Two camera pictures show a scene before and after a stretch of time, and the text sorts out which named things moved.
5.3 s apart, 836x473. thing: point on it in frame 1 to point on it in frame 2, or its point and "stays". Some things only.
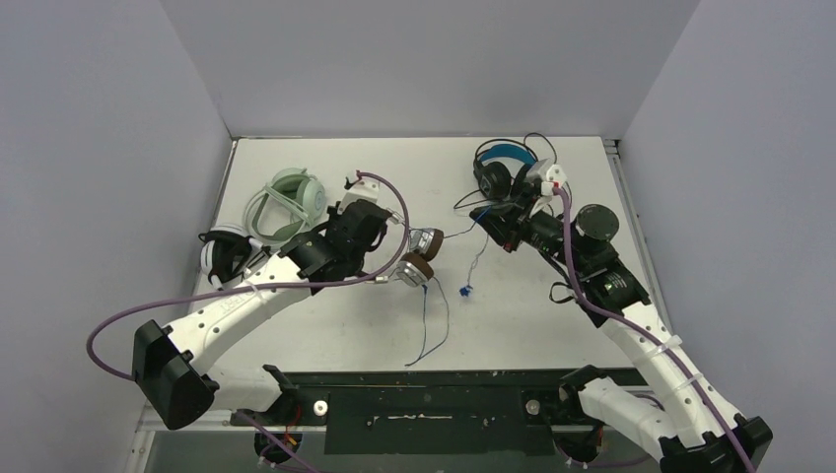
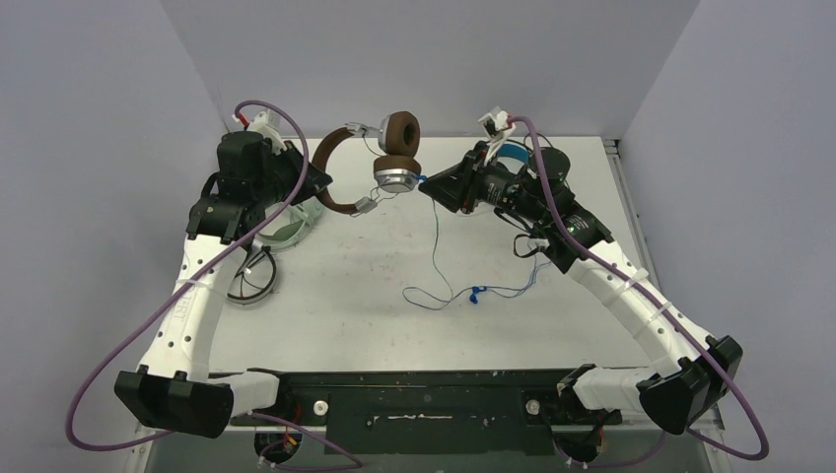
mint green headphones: (287, 206) stays
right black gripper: (503, 226) to (468, 180)
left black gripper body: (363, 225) to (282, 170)
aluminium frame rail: (613, 151) stays
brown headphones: (417, 267) to (397, 168)
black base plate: (421, 412) stays
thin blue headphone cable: (464, 292) to (432, 303)
